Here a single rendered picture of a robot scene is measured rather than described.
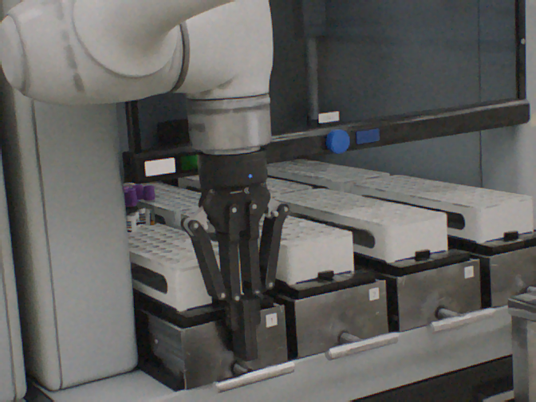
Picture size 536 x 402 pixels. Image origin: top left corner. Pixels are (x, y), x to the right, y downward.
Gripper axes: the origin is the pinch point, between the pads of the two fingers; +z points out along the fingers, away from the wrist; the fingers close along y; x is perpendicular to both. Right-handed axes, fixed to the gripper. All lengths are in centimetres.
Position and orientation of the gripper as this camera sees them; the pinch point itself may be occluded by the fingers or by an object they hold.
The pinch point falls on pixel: (243, 327)
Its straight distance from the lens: 117.7
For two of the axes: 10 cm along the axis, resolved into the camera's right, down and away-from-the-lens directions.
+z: 0.7, 9.8, 1.8
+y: -8.6, 1.5, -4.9
